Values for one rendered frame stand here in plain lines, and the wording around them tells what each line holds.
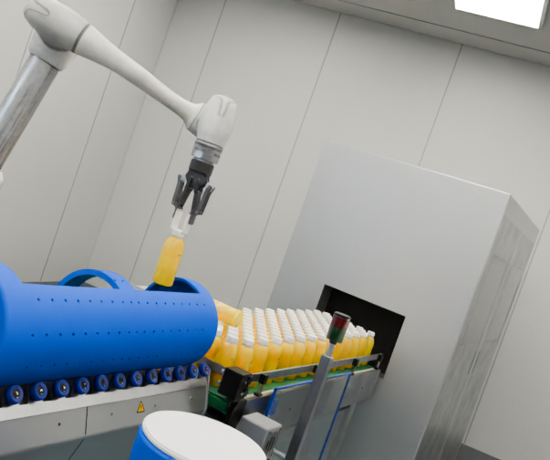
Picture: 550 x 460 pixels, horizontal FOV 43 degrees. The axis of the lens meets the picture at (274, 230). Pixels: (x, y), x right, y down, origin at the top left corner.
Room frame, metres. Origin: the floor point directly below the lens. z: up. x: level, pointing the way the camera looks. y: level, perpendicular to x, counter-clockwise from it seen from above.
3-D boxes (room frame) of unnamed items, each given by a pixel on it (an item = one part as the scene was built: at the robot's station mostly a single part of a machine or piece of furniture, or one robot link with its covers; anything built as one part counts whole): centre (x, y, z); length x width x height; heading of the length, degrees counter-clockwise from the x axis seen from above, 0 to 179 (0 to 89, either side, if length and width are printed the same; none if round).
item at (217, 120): (2.20, 0.28, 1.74); 0.13 x 0.11 x 0.16; 11
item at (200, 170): (2.19, 0.28, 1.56); 0.08 x 0.07 x 0.09; 64
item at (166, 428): (1.47, -0.01, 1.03); 0.28 x 0.28 x 0.01
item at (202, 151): (2.19, 0.28, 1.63); 0.09 x 0.09 x 0.06
